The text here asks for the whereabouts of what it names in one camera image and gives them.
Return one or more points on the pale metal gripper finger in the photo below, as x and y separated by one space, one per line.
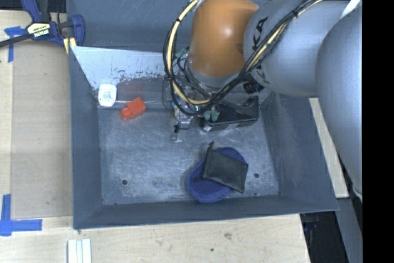
175 134
185 122

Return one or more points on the grey metal bin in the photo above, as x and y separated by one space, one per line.
147 160

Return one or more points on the pale wood flat board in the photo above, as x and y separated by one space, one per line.
40 132

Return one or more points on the red-orange plastic block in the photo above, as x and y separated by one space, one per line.
133 109

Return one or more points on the black leather pouch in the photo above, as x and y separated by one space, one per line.
226 169

